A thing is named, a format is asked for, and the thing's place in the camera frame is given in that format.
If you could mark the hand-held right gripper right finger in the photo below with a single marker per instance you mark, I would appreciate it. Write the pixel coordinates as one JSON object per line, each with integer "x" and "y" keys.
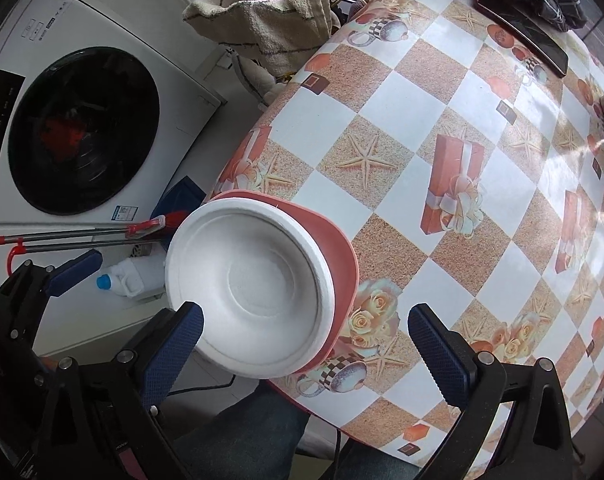
{"x": 437, "y": 355}

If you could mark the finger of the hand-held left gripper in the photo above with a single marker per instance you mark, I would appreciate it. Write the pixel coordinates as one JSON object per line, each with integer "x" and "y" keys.
{"x": 76, "y": 270}

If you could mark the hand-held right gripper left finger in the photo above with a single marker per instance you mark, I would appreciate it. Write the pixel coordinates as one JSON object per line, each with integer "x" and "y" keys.
{"x": 174, "y": 355}

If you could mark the white disposable bowl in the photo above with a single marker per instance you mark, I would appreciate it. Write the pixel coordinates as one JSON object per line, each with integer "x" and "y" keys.
{"x": 252, "y": 285}
{"x": 329, "y": 290}
{"x": 332, "y": 310}

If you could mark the pink plastic tray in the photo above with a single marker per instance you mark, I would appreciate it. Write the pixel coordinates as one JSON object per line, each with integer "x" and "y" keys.
{"x": 341, "y": 260}

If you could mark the red and grey mop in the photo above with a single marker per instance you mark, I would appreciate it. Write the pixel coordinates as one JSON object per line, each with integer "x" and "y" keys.
{"x": 81, "y": 236}

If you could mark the white detergent bottle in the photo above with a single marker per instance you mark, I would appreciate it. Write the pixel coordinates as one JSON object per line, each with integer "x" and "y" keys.
{"x": 136, "y": 275}

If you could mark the person's left leg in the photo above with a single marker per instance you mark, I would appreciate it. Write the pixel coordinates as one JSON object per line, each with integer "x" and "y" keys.
{"x": 242, "y": 440}

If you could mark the person's leg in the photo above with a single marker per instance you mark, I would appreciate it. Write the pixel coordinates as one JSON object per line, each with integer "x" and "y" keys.
{"x": 382, "y": 465}
{"x": 242, "y": 440}

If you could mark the person's right leg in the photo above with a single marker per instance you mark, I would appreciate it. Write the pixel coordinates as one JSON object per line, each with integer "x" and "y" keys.
{"x": 382, "y": 465}

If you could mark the blue plastic dustpan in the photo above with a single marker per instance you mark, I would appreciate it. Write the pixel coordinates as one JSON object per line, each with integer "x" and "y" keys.
{"x": 181, "y": 205}

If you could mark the white washing machine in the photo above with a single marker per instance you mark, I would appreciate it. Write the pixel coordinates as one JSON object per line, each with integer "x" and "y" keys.
{"x": 181, "y": 135}

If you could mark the checkered printed tablecloth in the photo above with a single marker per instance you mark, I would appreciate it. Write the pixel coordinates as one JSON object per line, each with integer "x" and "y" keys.
{"x": 407, "y": 110}

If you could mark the beige towel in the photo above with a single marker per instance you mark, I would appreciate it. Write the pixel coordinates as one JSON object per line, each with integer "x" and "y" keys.
{"x": 267, "y": 25}

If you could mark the black tablet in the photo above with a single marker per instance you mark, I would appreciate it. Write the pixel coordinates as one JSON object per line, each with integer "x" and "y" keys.
{"x": 532, "y": 35}

